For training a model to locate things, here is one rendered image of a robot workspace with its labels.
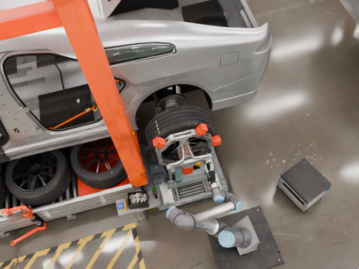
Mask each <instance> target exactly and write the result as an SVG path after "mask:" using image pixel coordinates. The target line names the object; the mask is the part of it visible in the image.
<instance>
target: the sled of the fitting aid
mask: <svg viewBox="0 0 359 269"><path fill-rule="evenodd" d="M202 163H203V166H204V168H205V165H206V163H205V160H203V161H202ZM165 168H166V172H167V176H166V177H165V179H166V183H167V187H168V189H171V188H175V187H180V186H183V185H187V184H191V183H195V182H198V181H202V180H206V179H207V176H206V175H205V174H202V175H198V176H194V177H190V178H187V179H183V181H182V182H181V183H179V184H178V183H175V182H172V183H171V182H170V178H169V174H168V170H167V167H166V166H165Z"/></svg>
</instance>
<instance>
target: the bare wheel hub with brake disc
mask: <svg viewBox="0 0 359 269"><path fill-rule="evenodd" d="M178 106H187V102H186V99H185V98H184V97H182V96H179V95H171V96H167V97H165V98H163V99H161V100H160V101H159V102H158V104H157V108H158V107H161V109H162V112H163V111H164V110H167V109H170V108H173V107H178Z"/></svg>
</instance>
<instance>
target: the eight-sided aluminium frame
mask: <svg viewBox="0 0 359 269"><path fill-rule="evenodd" d="M192 137H196V138H200V139H203V140H206V141H207V144H209V147H210V150H211V151H213V146H212V141H213V140H212V137H211V134H210V133H205V134H204V135H203V136H198V134H197V131H196V129H190V130H187V131H183V132H179V133H175V134H171V135H169V136H168V137H167V138H166V139H165V143H166V145H165V146H164V147H163V148H162V149H161V148H155V151H156V154H157V157H158V162H159V164H160V165H165V166H167V165H168V164H170V163H174V162H178V161H180V160H178V161H174V160H170V159H165V158H162V156H161V153H162V152H163V151H164V150H165V149H166V148H167V147H168V146H169V145H171V144H172V143H173V142H175V141H179V140H183V139H187V138H192ZM204 154H208V151H206V150H201V151H200V152H199V153H198V154H197V155H196V156H201V155H204Z"/></svg>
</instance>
